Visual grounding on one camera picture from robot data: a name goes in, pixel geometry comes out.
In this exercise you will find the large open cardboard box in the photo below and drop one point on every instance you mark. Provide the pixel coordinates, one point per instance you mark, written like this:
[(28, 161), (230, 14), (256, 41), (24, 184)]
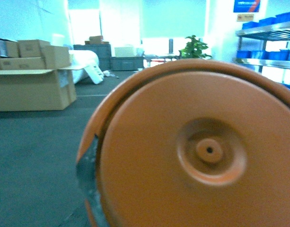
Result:
[(37, 90)]

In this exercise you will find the green potted plant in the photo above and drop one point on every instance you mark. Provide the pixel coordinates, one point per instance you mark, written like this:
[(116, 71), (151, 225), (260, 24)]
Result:
[(194, 49)]

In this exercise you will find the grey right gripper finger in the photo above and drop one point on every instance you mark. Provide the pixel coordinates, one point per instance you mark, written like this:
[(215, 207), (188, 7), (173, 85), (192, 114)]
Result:
[(86, 170)]

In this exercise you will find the white foam packing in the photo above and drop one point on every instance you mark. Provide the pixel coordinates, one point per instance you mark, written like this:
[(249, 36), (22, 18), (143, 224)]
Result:
[(85, 64)]

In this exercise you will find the grey plastic crate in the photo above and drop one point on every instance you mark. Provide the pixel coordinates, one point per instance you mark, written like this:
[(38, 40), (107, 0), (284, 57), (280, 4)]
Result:
[(126, 63)]

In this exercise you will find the orange round cap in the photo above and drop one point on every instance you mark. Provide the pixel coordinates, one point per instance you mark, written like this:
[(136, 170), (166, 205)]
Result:
[(193, 143)]

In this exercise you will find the steel shelf rack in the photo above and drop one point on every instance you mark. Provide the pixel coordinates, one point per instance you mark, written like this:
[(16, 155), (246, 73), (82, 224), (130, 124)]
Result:
[(265, 47)]

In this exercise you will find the stacked cardboard boxes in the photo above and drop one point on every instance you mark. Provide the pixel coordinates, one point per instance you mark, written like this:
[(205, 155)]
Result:
[(32, 55)]

